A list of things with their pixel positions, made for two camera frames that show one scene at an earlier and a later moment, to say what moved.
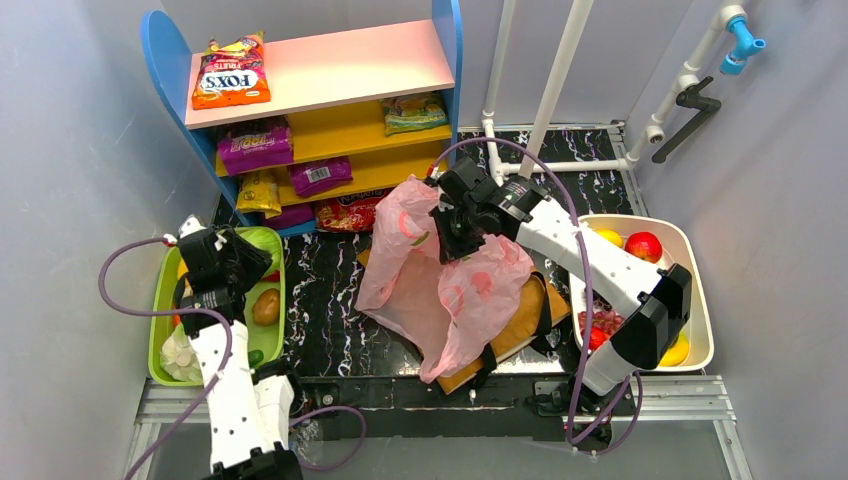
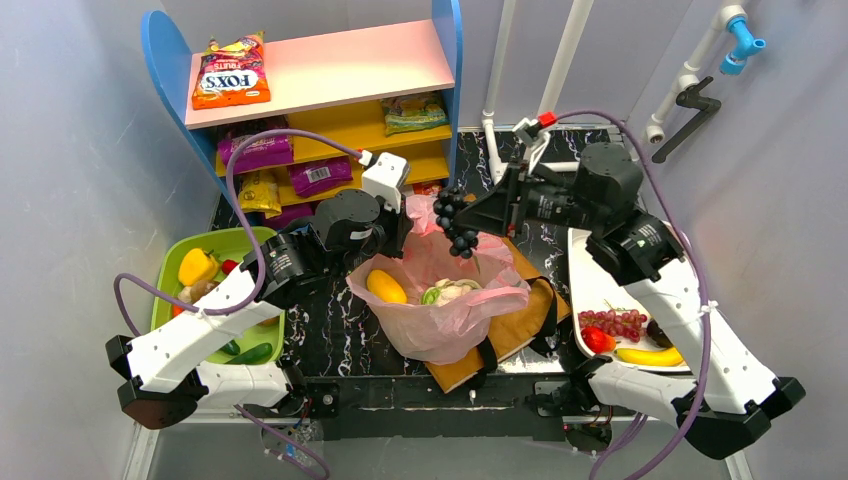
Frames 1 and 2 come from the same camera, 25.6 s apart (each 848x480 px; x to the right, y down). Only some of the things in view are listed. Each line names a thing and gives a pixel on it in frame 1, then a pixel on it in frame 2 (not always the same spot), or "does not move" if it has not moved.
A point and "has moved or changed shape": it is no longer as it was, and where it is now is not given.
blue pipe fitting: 743,46 does not move
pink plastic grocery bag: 456,310 has moved or changed shape
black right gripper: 453,232 to 512,204
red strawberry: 598,337 does not move
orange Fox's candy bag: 232,73 does not move
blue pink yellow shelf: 298,119 does not move
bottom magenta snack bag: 291,215 does not move
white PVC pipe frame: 574,27 does not move
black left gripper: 242,263 to 399,225
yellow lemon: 611,236 has moved or changed shape
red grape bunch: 608,319 does not move
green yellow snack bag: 414,113 does not move
